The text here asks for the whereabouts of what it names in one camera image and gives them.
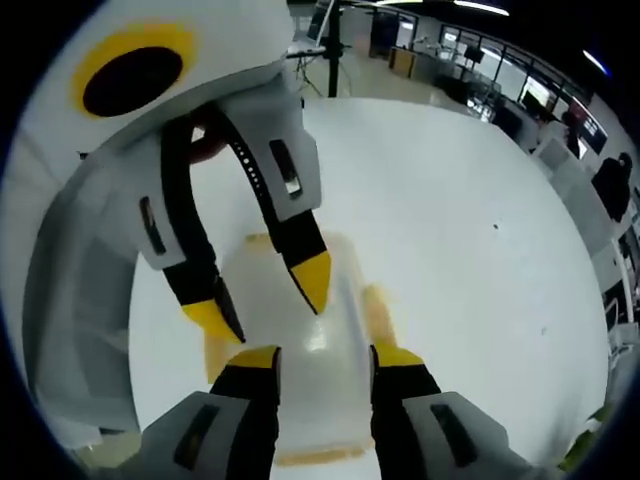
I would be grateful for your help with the black tripod stand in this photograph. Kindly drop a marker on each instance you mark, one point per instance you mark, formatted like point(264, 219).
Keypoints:
point(334, 60)

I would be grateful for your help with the potted green plant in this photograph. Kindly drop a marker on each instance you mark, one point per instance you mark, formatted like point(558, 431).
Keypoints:
point(595, 425)

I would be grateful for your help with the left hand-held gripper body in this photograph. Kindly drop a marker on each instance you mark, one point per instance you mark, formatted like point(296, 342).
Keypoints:
point(230, 45)

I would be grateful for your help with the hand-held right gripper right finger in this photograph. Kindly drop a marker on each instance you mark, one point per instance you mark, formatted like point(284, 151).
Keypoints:
point(425, 430)

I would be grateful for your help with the dark computer monitor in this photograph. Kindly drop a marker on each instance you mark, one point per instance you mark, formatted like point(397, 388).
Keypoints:
point(535, 95)

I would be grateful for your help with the ceiling light strip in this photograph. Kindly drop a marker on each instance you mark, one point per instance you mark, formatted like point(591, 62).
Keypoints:
point(596, 61)

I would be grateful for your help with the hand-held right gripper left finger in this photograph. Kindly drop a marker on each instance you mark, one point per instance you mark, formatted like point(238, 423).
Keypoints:
point(225, 430)

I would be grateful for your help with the wooden cabinet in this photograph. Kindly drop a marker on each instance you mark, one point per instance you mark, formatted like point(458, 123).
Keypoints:
point(402, 62)

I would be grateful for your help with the white office chair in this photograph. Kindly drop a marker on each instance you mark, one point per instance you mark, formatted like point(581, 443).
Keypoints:
point(552, 147)

